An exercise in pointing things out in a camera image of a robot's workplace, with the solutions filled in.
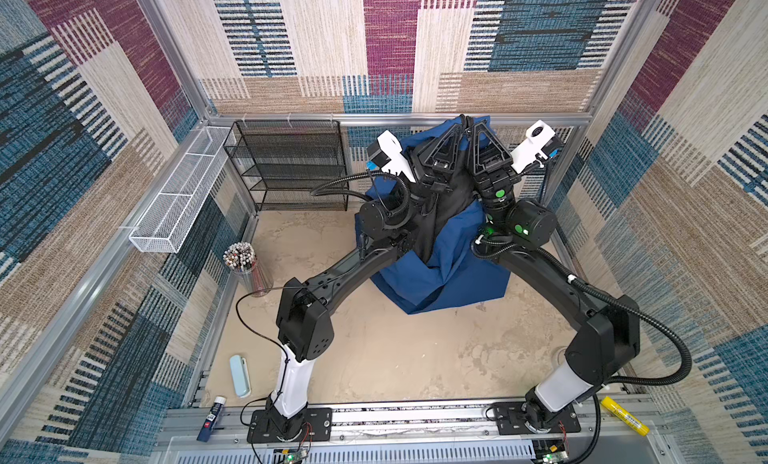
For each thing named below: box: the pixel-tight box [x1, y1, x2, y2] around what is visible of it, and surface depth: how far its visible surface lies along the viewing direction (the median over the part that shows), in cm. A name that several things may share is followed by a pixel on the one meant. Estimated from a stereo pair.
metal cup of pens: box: [222, 242, 274, 298], surface depth 86 cm
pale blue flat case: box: [229, 355, 251, 399], surface depth 80 cm
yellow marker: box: [601, 396, 650, 437], surface depth 74 cm
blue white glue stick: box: [196, 396, 227, 443], surface depth 74 cm
